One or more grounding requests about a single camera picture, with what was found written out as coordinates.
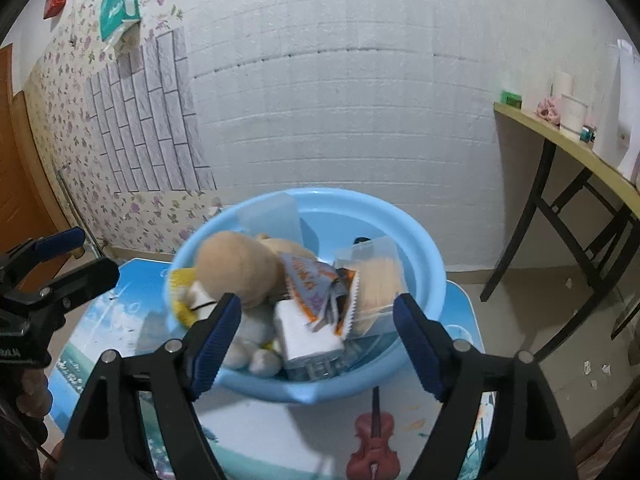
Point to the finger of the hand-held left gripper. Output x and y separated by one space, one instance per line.
85 280
60 245

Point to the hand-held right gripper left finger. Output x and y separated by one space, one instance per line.
215 345

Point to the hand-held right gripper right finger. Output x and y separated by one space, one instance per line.
420 345

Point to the blue plastic basin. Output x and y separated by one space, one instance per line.
420 280

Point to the beige and white plush toy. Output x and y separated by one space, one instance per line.
235 270

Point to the bag of beige sticks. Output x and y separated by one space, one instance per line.
375 280

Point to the yellow and white tissue pack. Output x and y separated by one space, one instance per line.
300 330

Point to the clear floss pick box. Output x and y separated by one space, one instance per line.
315 367

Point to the printed snack packet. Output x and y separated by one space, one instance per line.
310 280

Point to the black bottle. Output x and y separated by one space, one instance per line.
362 240

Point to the translucent plastic box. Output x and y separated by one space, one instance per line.
270 220

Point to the person's left hand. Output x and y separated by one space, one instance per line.
36 392

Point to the brown wooden door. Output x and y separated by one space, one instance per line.
20 160

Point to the green hanging bag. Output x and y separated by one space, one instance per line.
120 5

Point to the yellow-top side table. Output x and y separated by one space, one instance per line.
525 117

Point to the small green box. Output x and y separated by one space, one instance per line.
511 98

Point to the pink ornament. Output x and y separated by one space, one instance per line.
549 110

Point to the small teal item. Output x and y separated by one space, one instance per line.
587 135

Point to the wide white cup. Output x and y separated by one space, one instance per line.
573 112

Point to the red wall box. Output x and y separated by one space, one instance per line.
56 0

